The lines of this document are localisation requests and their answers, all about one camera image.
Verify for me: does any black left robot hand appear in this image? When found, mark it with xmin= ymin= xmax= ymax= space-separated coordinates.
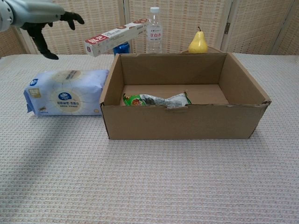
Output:
xmin=20 ymin=11 xmax=85 ymax=60

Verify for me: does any blue tissue pack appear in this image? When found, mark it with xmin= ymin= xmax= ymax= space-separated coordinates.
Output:
xmin=23 ymin=69 xmax=110 ymax=117

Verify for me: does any green snack bag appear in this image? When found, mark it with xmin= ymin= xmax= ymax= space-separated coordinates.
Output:
xmin=123 ymin=91 xmax=192 ymax=110

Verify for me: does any long white red wrap box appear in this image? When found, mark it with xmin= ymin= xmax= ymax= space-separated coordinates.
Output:
xmin=84 ymin=19 xmax=150 ymax=57

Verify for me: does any open brown cardboard box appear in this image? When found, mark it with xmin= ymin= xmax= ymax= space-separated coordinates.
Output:
xmin=100 ymin=52 xmax=272 ymax=140

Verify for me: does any blue bottle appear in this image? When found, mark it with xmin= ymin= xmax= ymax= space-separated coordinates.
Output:
xmin=113 ymin=42 xmax=130 ymax=56

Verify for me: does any clear plastic water bottle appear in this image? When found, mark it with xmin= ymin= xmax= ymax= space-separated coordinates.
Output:
xmin=146 ymin=7 xmax=163 ymax=54

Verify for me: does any yellow pear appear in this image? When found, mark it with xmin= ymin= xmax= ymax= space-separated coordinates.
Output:
xmin=188 ymin=26 xmax=208 ymax=54

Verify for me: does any beige woven folding screen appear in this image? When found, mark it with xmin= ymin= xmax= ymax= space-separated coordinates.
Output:
xmin=0 ymin=0 xmax=299 ymax=56

